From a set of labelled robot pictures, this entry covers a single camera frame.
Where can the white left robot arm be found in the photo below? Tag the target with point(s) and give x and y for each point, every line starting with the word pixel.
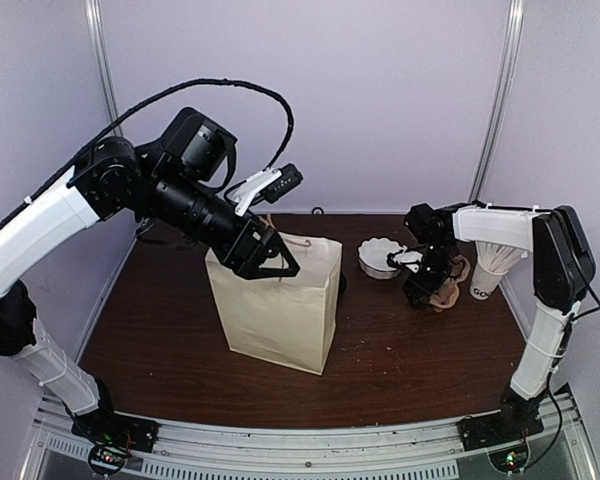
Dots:
pixel 166 180

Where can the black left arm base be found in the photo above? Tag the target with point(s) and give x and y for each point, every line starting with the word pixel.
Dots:
pixel 111 429

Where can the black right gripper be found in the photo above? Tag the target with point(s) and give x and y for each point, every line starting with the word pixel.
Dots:
pixel 423 290

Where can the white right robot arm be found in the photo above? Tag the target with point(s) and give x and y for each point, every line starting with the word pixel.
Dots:
pixel 563 269

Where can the brown cardboard cup carrier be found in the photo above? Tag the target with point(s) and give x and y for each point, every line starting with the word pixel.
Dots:
pixel 447 295

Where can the black coffee lid on table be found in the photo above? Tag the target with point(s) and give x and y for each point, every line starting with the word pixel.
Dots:
pixel 342 283

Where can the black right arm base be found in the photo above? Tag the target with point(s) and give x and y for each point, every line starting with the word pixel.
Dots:
pixel 490 430

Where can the brown paper bag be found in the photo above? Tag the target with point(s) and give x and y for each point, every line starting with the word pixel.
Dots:
pixel 286 321

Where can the white scalloped bowl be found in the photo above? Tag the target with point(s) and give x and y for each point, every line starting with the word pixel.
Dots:
pixel 372 258

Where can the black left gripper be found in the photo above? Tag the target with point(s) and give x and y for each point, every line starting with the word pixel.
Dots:
pixel 246 260

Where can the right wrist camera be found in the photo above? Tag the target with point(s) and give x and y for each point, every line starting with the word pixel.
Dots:
pixel 405 260

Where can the paper cup holding straws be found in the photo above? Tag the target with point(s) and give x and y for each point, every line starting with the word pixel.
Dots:
pixel 492 264

